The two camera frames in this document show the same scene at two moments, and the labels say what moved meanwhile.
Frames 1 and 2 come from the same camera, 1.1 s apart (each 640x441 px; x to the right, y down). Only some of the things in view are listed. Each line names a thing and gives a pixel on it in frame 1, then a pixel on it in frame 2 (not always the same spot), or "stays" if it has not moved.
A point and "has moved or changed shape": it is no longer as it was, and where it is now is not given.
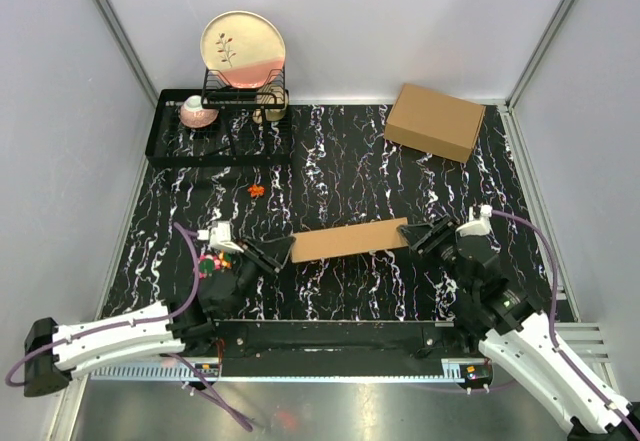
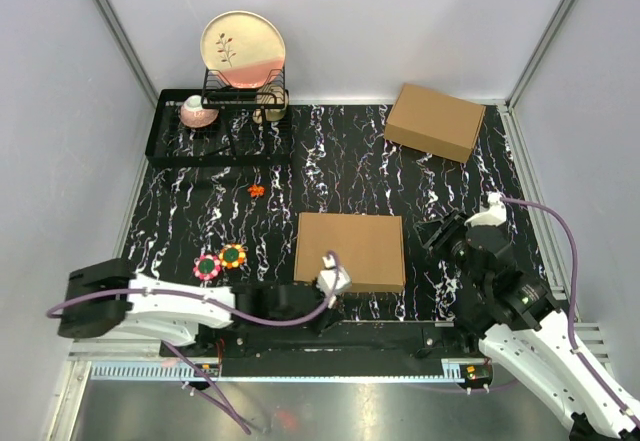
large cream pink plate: x=243 y=49 stays
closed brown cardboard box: x=433 y=122 stays
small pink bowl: x=194 y=115 stays
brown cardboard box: x=347 y=240 has moved or changed shape
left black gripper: x=272 y=256 to x=328 y=317
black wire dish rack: x=222 y=124 stays
